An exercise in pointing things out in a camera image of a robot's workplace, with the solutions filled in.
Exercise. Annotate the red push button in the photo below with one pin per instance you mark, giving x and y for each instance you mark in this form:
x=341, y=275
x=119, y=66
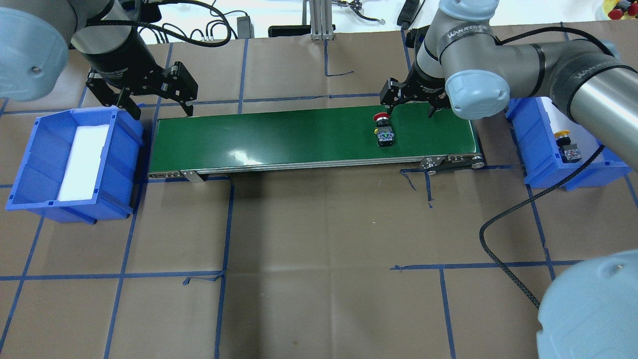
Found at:
x=383, y=130

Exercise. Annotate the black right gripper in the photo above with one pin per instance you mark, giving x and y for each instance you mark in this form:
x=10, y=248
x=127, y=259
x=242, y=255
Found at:
x=424, y=86

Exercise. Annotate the blue bin left side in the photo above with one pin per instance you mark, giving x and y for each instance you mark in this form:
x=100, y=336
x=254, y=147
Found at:
x=39, y=177

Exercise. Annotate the black power adapter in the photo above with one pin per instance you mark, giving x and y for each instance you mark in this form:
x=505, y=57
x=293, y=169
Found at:
x=245, y=29

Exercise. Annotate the white foam pad right bin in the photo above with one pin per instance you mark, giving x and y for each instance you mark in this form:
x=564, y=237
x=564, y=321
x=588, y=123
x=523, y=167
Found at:
x=587, y=143

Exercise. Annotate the white foam pad left bin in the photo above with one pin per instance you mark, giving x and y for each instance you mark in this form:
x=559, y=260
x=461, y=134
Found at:
x=83, y=163

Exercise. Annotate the white foam pad bin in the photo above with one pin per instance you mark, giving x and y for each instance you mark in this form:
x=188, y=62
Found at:
x=83, y=163
x=587, y=143

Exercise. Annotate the aluminium frame post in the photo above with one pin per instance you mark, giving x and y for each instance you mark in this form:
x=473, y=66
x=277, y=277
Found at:
x=318, y=15

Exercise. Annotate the yellow push button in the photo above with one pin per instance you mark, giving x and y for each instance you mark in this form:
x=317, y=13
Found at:
x=568, y=151

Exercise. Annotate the yellow plate of buttons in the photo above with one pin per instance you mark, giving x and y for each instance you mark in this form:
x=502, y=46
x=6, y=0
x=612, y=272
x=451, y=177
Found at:
x=620, y=9

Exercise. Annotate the blue bin right side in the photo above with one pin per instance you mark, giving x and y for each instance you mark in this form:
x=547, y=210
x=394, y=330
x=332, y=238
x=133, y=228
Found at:
x=540, y=156

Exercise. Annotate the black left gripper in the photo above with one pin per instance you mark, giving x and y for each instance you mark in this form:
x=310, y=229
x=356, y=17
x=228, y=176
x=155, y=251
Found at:
x=121, y=56

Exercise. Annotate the green conveyor belt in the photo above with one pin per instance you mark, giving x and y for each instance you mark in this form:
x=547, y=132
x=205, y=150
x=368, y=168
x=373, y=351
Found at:
x=192, y=147

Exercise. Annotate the blue bin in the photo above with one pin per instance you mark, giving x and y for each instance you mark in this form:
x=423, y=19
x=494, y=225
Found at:
x=39, y=177
x=540, y=156

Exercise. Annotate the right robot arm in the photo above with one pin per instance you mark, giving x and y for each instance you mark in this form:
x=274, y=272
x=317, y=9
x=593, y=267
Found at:
x=590, y=310

